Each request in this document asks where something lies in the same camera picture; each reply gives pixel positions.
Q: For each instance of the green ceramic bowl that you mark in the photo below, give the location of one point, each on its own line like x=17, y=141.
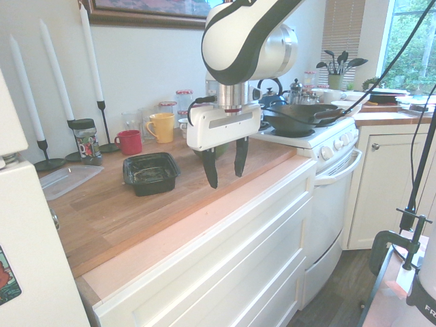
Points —
x=222, y=151

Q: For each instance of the red mug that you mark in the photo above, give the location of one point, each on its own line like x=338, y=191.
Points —
x=129, y=143

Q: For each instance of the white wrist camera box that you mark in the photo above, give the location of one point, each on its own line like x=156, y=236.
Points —
x=255, y=93

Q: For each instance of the dark wood picture frame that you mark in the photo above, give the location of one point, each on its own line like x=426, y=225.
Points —
x=150, y=17

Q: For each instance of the blue kettle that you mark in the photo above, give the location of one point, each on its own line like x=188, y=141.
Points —
x=272, y=98

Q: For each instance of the yellow mug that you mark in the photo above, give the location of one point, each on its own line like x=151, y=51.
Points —
x=163, y=129

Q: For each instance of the beige window blind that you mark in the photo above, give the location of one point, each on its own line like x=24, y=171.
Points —
x=342, y=30

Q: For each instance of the dark green clamp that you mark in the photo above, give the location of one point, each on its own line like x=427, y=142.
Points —
x=378, y=248

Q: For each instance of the white stove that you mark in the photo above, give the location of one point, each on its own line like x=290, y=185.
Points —
x=330, y=190

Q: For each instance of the robot mounting table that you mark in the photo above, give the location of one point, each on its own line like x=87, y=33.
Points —
x=385, y=299

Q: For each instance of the clear plastic container lid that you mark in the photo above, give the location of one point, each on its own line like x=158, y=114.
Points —
x=68, y=178

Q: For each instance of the clear glass dish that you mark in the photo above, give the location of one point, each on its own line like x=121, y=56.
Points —
x=415, y=102

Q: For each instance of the window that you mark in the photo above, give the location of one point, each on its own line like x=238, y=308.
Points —
x=413, y=51

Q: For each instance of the glass french press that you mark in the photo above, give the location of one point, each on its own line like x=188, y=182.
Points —
x=296, y=93

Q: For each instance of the small jar with red lid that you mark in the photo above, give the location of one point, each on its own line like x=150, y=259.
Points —
x=309, y=80

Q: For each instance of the white taper candle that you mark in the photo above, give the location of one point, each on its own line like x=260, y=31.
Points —
x=27, y=88
x=56, y=68
x=90, y=51

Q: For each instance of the clear drinking glass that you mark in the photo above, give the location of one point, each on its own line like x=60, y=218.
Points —
x=144, y=119
x=129, y=121

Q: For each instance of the white serving bowl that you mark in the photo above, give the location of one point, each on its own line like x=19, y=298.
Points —
x=345, y=107

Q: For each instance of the glass jar with checked lid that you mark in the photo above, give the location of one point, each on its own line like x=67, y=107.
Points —
x=184, y=100

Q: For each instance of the black kitchen utensil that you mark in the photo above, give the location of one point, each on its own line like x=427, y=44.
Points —
x=357, y=62
x=322, y=64
x=329, y=56
x=343, y=58

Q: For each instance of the clear drinking glasses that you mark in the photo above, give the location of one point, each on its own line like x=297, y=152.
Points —
x=167, y=106

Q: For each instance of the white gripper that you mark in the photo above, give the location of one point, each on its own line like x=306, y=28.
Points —
x=221, y=131

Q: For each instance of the small green plant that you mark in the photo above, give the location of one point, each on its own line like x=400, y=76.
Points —
x=370, y=83

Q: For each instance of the black camera stand pole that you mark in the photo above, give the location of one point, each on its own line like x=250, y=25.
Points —
x=418, y=177

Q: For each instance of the white refrigerator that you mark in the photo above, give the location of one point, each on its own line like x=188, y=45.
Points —
x=30, y=238

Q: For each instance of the white cupboard with knob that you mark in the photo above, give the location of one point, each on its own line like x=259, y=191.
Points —
x=385, y=190

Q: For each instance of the white patterned tea cup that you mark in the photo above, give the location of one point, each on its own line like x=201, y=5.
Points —
x=183, y=127

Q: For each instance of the plain white mug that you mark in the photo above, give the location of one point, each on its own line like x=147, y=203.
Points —
x=333, y=97

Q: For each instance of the colourful fridge magnet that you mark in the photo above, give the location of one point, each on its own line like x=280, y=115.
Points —
x=7, y=276

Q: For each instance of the white drawer cabinet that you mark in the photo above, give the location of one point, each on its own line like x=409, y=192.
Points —
x=221, y=265

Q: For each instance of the spice jar with black cap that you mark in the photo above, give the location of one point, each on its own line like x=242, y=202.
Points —
x=86, y=143

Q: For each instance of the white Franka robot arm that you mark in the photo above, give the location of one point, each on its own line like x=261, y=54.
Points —
x=231, y=34

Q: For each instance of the green utensil holder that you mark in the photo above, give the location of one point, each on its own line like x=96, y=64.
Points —
x=336, y=82

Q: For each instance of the black plastic food container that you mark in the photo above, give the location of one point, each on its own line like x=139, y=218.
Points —
x=150, y=172

